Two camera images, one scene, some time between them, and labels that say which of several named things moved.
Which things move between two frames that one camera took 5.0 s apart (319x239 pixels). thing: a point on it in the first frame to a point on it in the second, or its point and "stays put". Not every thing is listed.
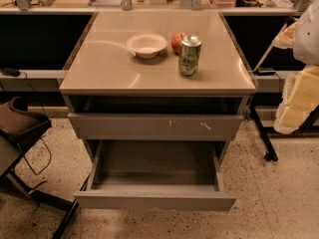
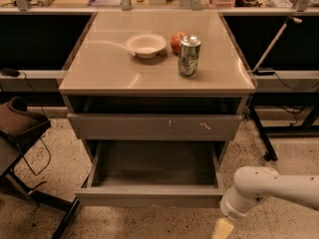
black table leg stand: [270, 154] stays put
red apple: [176, 42] stays put
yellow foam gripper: [307, 39] to [230, 210]
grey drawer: [169, 175] stays put
